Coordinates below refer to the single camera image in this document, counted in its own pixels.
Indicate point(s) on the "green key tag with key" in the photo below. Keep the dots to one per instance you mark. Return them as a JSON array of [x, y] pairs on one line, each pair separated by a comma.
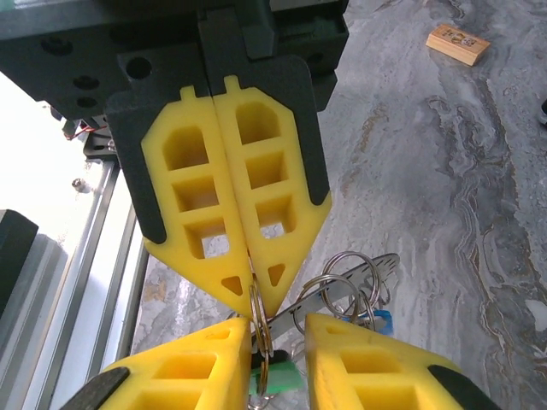
[[282, 376]]

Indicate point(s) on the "black rectangular duct cover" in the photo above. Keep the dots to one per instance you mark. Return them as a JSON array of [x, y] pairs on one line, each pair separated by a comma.
[[17, 260]]

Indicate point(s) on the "aluminium mounting rail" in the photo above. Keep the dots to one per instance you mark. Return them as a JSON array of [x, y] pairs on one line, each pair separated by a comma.
[[98, 239]]

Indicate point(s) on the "black hard case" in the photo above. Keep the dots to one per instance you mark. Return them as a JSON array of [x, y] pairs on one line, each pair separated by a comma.
[[543, 112]]

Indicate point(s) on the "blue key tag with key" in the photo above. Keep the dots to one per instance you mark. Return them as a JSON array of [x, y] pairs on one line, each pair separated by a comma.
[[382, 320]]

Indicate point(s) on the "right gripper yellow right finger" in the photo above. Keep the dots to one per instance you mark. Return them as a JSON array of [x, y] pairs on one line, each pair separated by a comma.
[[384, 384]]

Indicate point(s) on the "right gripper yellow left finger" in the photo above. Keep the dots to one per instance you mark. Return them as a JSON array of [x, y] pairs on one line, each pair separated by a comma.
[[192, 384]]

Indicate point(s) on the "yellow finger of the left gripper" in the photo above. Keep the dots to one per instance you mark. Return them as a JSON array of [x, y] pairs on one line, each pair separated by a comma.
[[149, 149], [295, 128]]

